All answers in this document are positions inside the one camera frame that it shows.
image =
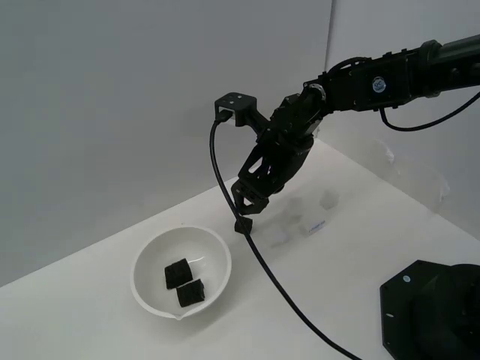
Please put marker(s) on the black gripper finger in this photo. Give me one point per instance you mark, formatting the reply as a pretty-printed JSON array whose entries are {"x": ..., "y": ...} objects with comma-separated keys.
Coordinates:
[
  {"x": 258, "y": 204},
  {"x": 239, "y": 193}
]

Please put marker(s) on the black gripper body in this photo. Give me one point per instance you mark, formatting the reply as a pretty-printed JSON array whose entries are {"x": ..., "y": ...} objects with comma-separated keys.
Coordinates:
[{"x": 277, "y": 161}]

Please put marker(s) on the black foam cube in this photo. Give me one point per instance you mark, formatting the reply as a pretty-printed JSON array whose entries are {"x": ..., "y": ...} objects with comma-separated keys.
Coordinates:
[
  {"x": 245, "y": 227},
  {"x": 177, "y": 273},
  {"x": 191, "y": 292}
]

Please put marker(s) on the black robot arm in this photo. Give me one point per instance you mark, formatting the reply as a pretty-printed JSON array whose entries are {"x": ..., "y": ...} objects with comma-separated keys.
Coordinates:
[{"x": 356, "y": 90}]

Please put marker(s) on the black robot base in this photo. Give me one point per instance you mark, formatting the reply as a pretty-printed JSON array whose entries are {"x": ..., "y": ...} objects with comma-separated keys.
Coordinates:
[{"x": 420, "y": 307}]

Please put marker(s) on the white box with blue print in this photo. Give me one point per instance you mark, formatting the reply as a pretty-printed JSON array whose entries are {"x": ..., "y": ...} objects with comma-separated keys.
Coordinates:
[{"x": 313, "y": 225}]

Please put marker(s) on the white ceramic bowl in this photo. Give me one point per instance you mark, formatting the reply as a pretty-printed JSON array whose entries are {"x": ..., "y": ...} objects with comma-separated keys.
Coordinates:
[{"x": 150, "y": 270}]

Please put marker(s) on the white foam cube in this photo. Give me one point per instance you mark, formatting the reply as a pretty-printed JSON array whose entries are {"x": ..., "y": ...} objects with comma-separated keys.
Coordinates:
[
  {"x": 275, "y": 237},
  {"x": 292, "y": 215}
]

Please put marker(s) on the translucent white cube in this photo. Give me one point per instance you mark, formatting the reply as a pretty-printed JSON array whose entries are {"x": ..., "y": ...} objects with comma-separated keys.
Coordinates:
[{"x": 329, "y": 200}]

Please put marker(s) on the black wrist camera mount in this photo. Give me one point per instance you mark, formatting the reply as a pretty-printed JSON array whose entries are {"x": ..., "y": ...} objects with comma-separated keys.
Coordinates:
[{"x": 236, "y": 101}]

